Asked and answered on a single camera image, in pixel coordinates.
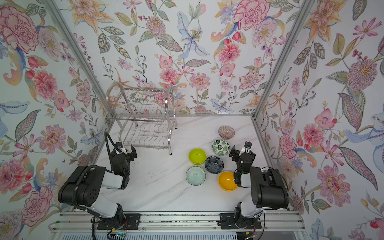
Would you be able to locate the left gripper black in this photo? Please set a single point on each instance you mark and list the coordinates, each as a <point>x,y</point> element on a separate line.
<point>130,153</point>

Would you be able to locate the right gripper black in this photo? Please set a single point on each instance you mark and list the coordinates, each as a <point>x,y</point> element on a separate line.
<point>240,153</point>

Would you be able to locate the dark blue patterned bowl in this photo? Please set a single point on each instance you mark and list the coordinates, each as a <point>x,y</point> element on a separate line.
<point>214,165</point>

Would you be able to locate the steel wire dish rack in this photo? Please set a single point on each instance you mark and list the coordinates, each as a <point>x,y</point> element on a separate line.
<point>146,117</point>

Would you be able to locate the lime green bowl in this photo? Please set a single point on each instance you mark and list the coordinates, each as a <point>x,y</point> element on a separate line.
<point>197,156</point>

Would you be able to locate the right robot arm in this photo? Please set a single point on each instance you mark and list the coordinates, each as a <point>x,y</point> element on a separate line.
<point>268,188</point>

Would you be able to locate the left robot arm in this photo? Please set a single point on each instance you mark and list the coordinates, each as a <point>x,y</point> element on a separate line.
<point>82,189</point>

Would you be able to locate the green leaf pattern bowl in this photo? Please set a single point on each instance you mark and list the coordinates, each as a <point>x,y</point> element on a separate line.
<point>221,147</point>

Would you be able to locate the pink striped bowl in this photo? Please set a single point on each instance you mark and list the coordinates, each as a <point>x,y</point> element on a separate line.
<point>226,132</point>

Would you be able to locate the yellow bowl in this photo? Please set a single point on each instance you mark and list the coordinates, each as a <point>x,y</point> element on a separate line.
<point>227,182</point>

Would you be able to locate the pale teal glass bowl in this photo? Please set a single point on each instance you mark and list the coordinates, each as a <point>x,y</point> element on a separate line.
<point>195,176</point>

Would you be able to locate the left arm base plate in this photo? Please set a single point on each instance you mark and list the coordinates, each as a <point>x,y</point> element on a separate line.
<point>125,222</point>

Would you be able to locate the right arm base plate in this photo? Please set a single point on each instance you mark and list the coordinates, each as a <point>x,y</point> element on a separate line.
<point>228,221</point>

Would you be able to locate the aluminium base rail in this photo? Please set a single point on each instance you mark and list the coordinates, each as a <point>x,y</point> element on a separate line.
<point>215,221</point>

